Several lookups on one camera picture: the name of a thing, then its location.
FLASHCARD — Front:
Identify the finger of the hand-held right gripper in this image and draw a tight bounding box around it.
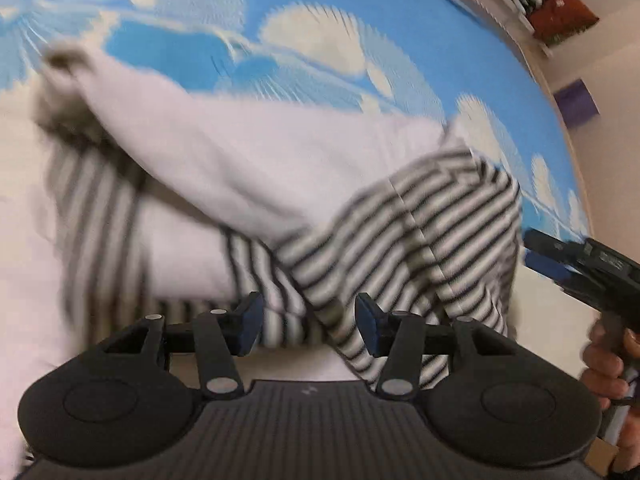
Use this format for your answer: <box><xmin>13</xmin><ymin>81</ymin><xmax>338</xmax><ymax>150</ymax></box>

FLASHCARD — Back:
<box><xmin>559</xmin><ymin>280</ymin><xmax>603</xmax><ymax>311</ymax></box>
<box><xmin>522</xmin><ymin>228</ymin><xmax>576</xmax><ymax>285</ymax></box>

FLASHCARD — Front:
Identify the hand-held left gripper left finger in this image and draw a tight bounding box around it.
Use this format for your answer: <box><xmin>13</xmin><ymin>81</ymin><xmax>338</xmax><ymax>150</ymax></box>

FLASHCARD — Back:
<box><xmin>92</xmin><ymin>291</ymin><xmax>266</xmax><ymax>402</ymax></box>

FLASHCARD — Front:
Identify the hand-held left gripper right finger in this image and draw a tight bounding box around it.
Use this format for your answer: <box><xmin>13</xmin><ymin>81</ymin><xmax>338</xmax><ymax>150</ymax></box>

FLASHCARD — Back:
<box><xmin>354</xmin><ymin>294</ymin><xmax>531</xmax><ymax>402</ymax></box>

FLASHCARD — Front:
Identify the white striped hooded baby top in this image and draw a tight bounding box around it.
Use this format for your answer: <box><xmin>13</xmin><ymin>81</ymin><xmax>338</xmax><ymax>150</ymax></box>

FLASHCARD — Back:
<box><xmin>0</xmin><ymin>42</ymin><xmax>523</xmax><ymax>466</ymax></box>

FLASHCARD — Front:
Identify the person's right hand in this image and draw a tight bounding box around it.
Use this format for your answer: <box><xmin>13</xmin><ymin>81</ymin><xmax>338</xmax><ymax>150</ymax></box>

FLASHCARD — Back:
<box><xmin>581</xmin><ymin>320</ymin><xmax>640</xmax><ymax>411</ymax></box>

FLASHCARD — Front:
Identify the cardboard box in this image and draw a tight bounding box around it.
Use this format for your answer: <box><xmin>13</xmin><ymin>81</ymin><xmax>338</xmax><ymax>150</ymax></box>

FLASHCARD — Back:
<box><xmin>586</xmin><ymin>437</ymin><xmax>623</xmax><ymax>478</ymax></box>

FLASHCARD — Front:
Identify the purple box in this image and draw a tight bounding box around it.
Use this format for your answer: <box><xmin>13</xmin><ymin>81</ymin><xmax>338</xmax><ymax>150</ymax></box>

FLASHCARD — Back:
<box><xmin>554</xmin><ymin>79</ymin><xmax>599</xmax><ymax>132</ymax></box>

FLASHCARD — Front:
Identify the red cushion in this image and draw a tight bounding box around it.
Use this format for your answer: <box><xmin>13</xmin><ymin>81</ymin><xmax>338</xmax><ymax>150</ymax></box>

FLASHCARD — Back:
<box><xmin>529</xmin><ymin>0</ymin><xmax>600</xmax><ymax>45</ymax></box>

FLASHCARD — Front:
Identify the blue fan-patterned bed mat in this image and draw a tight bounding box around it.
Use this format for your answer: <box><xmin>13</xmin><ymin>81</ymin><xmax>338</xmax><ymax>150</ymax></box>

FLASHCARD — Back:
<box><xmin>0</xmin><ymin>0</ymin><xmax>601</xmax><ymax>391</ymax></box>

